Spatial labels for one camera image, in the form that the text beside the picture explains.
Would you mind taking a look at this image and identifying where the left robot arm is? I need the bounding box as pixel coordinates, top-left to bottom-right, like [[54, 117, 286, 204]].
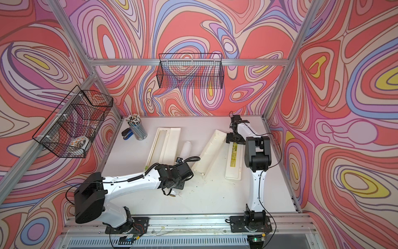
[[74, 156, 201, 235]]

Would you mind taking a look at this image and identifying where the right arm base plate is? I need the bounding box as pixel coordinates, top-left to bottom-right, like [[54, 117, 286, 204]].
[[228, 215, 273, 234]]

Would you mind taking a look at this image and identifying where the blue stapler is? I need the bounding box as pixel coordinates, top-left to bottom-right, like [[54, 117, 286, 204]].
[[121, 128, 134, 140]]

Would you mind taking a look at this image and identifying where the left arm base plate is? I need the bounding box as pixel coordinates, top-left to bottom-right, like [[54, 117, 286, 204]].
[[105, 216, 150, 236]]

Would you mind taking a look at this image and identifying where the wire basket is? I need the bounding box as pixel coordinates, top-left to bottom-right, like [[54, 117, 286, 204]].
[[32, 86, 114, 158], [156, 52, 224, 90]]

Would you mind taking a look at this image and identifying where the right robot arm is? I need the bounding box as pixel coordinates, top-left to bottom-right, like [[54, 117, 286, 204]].
[[227, 114, 273, 234]]

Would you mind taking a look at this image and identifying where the pencil cup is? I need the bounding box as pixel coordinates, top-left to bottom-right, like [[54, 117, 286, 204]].
[[126, 114, 147, 141]]

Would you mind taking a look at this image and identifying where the white wrap dispenser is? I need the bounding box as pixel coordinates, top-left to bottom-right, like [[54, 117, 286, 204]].
[[145, 128, 181, 170], [192, 130, 244, 181]]

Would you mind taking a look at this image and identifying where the back wire basket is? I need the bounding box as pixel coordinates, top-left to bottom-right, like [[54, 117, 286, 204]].
[[156, 52, 224, 90]]

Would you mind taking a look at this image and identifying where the left wire basket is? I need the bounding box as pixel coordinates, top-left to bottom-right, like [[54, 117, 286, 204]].
[[32, 86, 114, 158]]

